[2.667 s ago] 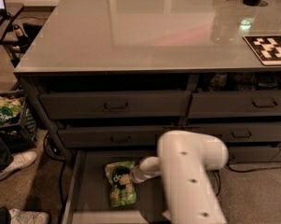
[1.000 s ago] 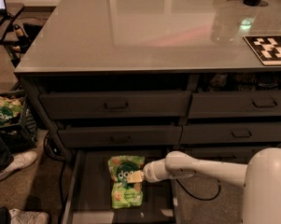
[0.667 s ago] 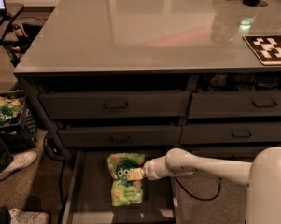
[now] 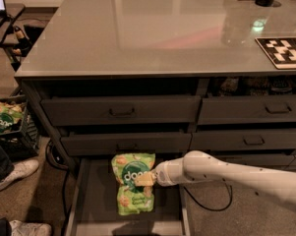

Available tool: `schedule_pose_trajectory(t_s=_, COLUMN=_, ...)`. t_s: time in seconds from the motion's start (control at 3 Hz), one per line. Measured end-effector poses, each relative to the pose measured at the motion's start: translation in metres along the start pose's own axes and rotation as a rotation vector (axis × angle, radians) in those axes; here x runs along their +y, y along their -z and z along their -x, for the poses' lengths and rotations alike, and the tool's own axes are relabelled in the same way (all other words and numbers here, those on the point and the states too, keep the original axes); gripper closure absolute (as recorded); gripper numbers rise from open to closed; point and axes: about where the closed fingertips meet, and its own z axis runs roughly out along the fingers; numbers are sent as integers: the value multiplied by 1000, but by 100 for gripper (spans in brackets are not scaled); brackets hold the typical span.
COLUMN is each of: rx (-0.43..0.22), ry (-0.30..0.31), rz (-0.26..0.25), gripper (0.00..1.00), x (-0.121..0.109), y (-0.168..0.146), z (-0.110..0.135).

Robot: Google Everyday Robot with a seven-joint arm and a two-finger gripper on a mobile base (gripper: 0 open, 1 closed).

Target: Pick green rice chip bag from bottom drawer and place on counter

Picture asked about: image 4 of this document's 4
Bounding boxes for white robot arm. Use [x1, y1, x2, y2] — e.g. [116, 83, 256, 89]
[134, 150, 296, 213]

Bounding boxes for middle left drawer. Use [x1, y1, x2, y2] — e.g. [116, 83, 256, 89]
[61, 132, 191, 156]

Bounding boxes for grey drawer cabinet counter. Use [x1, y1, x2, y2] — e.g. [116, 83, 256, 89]
[16, 0, 296, 172]

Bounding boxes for black crate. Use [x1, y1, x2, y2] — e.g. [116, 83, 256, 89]
[0, 95, 40, 159]

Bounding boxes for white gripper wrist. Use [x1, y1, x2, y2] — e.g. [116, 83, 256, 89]
[135, 160, 186, 187]

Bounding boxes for black white marker board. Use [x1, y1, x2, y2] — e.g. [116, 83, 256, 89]
[256, 36, 296, 70]

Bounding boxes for open bottom left drawer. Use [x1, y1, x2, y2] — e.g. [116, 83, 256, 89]
[65, 158, 191, 236]

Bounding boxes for middle right drawer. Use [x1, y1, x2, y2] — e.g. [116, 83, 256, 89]
[190, 129, 296, 151]

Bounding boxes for white sneaker lower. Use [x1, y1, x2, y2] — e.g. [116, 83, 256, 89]
[10, 220, 52, 236]

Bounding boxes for black floor cable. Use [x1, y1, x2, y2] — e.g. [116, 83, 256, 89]
[183, 182, 234, 212]

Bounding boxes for top left drawer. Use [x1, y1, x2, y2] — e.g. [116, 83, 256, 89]
[41, 95, 200, 126]

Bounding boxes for green chip bag in crate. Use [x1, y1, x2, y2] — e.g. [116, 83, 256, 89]
[0, 101, 26, 135]

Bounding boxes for top right drawer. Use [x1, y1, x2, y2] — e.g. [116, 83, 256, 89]
[199, 94, 296, 125]

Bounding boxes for black cable at left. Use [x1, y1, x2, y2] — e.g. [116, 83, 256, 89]
[44, 139, 71, 221]

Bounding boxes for bottom right drawer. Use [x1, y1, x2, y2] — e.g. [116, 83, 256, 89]
[216, 153, 296, 171]

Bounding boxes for green rice chip bag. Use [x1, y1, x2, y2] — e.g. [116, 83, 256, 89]
[111, 153, 155, 215]

